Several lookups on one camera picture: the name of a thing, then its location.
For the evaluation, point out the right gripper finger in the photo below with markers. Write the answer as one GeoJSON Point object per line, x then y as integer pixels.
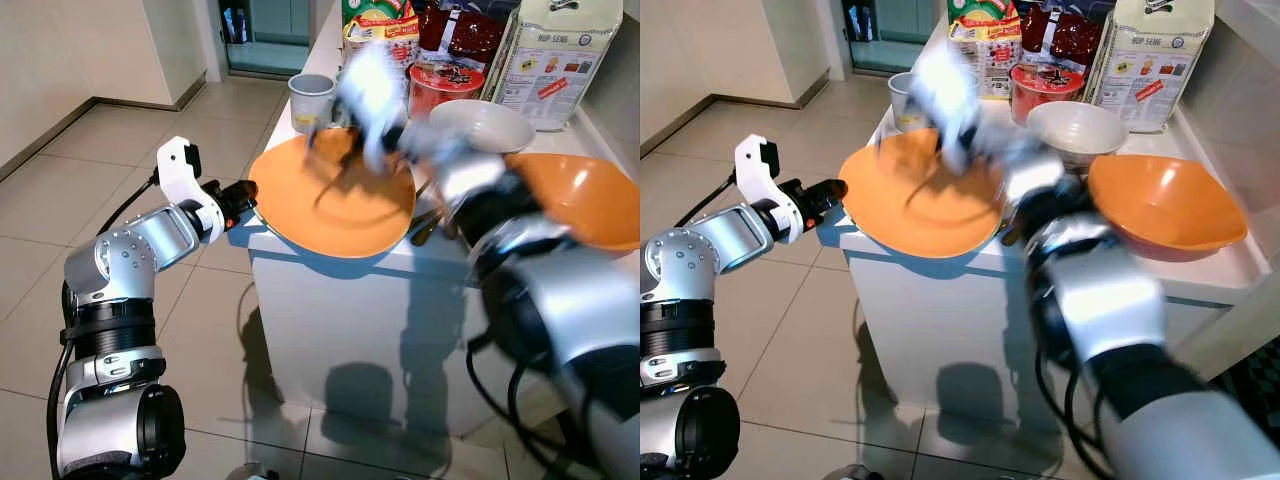
{"type": "Point", "coordinates": [335, 138]}
{"type": "Point", "coordinates": [935, 180]}
{"type": "Point", "coordinates": [345, 180]}
{"type": "Point", "coordinates": [915, 145]}

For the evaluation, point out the orange plate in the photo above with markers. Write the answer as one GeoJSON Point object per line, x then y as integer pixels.
{"type": "Point", "coordinates": [340, 215]}
{"type": "Point", "coordinates": [930, 220]}

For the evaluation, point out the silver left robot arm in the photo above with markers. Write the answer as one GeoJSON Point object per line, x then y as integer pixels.
{"type": "Point", "coordinates": [115, 300]}
{"type": "Point", "coordinates": [680, 300]}

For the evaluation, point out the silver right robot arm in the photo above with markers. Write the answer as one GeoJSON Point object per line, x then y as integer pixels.
{"type": "Point", "coordinates": [570, 300]}
{"type": "Point", "coordinates": [1120, 300]}

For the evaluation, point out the clear plastic cup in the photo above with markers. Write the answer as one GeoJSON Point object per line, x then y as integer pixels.
{"type": "Point", "coordinates": [900, 100]}
{"type": "Point", "coordinates": [308, 100]}

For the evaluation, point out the red instant noodle cup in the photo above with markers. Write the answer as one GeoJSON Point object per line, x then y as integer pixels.
{"type": "Point", "coordinates": [1045, 88]}
{"type": "Point", "coordinates": [445, 85]}

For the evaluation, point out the grey white bowl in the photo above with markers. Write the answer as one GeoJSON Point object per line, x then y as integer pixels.
{"type": "Point", "coordinates": [490, 125]}
{"type": "Point", "coordinates": [1085, 130]}

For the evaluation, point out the glass sliding door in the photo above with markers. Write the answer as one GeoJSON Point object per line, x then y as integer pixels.
{"type": "Point", "coordinates": [285, 30]}
{"type": "Point", "coordinates": [895, 30]}

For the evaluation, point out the green yellow noodle packet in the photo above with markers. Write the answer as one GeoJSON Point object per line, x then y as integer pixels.
{"type": "Point", "coordinates": [985, 35]}
{"type": "Point", "coordinates": [380, 25]}

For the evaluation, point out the dark red snack bag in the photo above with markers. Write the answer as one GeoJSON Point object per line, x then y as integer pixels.
{"type": "Point", "coordinates": [465, 32]}
{"type": "Point", "coordinates": [1065, 35]}

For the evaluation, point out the white counter cabinet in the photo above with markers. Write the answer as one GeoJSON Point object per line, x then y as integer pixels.
{"type": "Point", "coordinates": [340, 320]}
{"type": "Point", "coordinates": [940, 320]}

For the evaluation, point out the cream cracker tin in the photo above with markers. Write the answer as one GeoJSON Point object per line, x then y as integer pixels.
{"type": "Point", "coordinates": [1150, 65]}
{"type": "Point", "coordinates": [555, 65]}

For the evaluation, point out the orange bowl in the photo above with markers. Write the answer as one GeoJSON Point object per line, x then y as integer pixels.
{"type": "Point", "coordinates": [590, 200]}
{"type": "Point", "coordinates": [1165, 205]}

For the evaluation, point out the black textured mat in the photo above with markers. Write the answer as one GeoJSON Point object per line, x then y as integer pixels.
{"type": "Point", "coordinates": [1250, 380]}

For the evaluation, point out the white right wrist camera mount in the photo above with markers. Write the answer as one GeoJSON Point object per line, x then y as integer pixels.
{"type": "Point", "coordinates": [372, 90]}
{"type": "Point", "coordinates": [945, 95]}

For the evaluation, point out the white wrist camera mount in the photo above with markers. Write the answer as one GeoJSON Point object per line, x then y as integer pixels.
{"type": "Point", "coordinates": [945, 95]}
{"type": "Point", "coordinates": [180, 175]}
{"type": "Point", "coordinates": [372, 90]}
{"type": "Point", "coordinates": [760, 175]}

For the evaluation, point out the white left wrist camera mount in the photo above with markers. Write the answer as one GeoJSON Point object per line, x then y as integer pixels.
{"type": "Point", "coordinates": [180, 175]}
{"type": "Point", "coordinates": [760, 175]}

